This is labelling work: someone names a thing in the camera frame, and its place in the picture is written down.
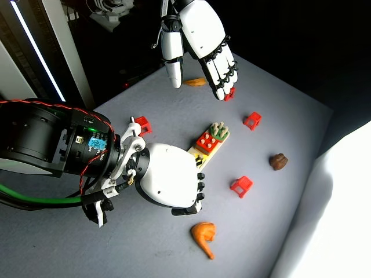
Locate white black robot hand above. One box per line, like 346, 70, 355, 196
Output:
160, 0, 239, 101
133, 141, 206, 217

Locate block toy tray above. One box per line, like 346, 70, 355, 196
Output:
187, 127, 231, 171

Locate orange toy bread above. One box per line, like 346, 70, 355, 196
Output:
182, 77, 208, 87

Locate red toy stool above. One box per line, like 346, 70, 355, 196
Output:
243, 111, 263, 131
134, 116, 153, 137
230, 175, 254, 199
223, 86, 237, 102

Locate orange toy chicken leg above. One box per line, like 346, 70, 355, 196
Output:
190, 221, 217, 261

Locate grey table cloth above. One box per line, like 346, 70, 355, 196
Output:
0, 52, 334, 278

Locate white device clutter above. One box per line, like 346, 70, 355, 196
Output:
88, 0, 133, 33

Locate brown toy nut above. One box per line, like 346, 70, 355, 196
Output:
268, 152, 289, 171

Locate white light strip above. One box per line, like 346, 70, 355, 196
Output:
10, 0, 67, 103

